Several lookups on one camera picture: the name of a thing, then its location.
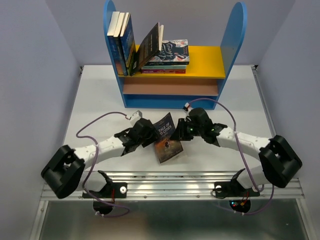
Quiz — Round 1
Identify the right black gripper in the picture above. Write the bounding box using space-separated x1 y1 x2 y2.
168 118 204 141

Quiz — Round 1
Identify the A Tale of Two Cities book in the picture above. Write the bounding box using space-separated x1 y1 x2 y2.
153 112 184 164

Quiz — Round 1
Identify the Little Women floral book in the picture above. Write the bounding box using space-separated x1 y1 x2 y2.
149 39 190 62

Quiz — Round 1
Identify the Three Days to See book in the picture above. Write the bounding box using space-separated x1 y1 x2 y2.
130 22 164 77

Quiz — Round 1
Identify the Animal Farm blue book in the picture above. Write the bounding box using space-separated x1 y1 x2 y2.
120 12 136 76

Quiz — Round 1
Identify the Jane Eyre blue book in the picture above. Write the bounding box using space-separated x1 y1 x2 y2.
107 11 124 75

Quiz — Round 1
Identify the Nineteen Eighty-Four dark book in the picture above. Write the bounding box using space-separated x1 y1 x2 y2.
113 11 128 76

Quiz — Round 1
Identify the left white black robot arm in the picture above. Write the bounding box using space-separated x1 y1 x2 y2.
40 118 160 199

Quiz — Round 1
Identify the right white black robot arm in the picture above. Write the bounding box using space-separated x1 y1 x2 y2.
170 107 303 199

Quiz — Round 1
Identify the teal book in stack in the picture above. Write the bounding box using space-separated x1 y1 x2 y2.
141 65 187 70

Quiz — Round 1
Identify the dark green book in stack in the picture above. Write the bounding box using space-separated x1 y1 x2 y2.
144 61 189 67

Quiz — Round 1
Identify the purple Roald Dahl book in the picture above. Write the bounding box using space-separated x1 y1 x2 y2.
141 69 186 74

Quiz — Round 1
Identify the blue yellow wooden bookshelf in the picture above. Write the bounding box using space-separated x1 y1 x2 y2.
110 2 248 109

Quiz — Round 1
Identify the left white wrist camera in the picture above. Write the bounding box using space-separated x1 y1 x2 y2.
125 110 143 126

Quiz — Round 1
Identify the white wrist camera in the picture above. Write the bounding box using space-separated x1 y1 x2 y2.
125 110 143 126
182 102 193 115

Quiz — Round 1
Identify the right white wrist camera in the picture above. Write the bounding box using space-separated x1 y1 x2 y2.
182 102 193 115

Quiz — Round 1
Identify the aluminium extrusion rail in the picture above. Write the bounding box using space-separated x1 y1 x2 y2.
40 171 305 201

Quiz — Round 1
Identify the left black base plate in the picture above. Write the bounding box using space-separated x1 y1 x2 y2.
82 181 128 199

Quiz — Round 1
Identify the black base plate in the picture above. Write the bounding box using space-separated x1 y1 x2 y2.
210 181 260 199
82 181 128 199

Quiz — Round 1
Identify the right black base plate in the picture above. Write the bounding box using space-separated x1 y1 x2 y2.
210 181 260 199

